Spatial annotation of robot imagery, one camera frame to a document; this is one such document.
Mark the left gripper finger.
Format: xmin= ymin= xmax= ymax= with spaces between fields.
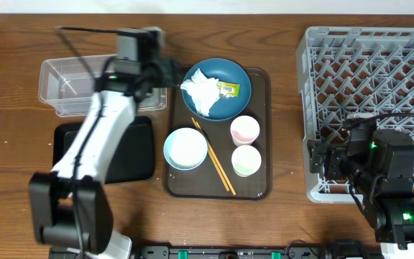
xmin=152 ymin=74 xmax=182 ymax=88
xmin=159 ymin=58 xmax=183 ymax=78

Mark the wooden chopstick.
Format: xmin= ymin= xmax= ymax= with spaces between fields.
xmin=191 ymin=117 xmax=231 ymax=192
xmin=193 ymin=121 xmax=237 ymax=196

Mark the white napkin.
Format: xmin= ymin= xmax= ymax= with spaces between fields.
xmin=180 ymin=68 xmax=220 ymax=117

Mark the yellow green snack wrapper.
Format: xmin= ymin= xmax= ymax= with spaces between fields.
xmin=217 ymin=81 xmax=240 ymax=98

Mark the green plastic cup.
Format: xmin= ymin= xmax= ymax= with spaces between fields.
xmin=231 ymin=145 xmax=262 ymax=177

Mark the light blue bowl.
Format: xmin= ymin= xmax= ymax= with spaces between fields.
xmin=162 ymin=127 xmax=208 ymax=171

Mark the clear plastic bin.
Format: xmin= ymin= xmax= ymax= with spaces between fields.
xmin=38 ymin=55 xmax=167 ymax=117

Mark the black tray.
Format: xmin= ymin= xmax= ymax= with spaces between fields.
xmin=52 ymin=116 xmax=155 ymax=184

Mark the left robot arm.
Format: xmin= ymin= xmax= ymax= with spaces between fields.
xmin=28 ymin=56 xmax=181 ymax=258

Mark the lower wooden chopstick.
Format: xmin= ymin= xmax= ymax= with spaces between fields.
xmin=191 ymin=117 xmax=231 ymax=192

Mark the upper wooden chopstick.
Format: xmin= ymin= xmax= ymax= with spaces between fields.
xmin=193 ymin=121 xmax=237 ymax=196

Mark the dark blue plate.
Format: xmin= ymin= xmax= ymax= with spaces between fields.
xmin=181 ymin=58 xmax=252 ymax=121

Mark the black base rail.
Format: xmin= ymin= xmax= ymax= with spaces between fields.
xmin=47 ymin=245 xmax=384 ymax=259

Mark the brown serving tray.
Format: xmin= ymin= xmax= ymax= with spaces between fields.
xmin=163 ymin=68 xmax=272 ymax=201

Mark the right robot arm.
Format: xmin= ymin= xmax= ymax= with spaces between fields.
xmin=307 ymin=124 xmax=414 ymax=250

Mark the grey dishwasher rack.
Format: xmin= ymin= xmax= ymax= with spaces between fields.
xmin=296 ymin=27 xmax=414 ymax=191

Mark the pink plastic cup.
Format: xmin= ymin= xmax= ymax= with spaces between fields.
xmin=230 ymin=116 xmax=260 ymax=147

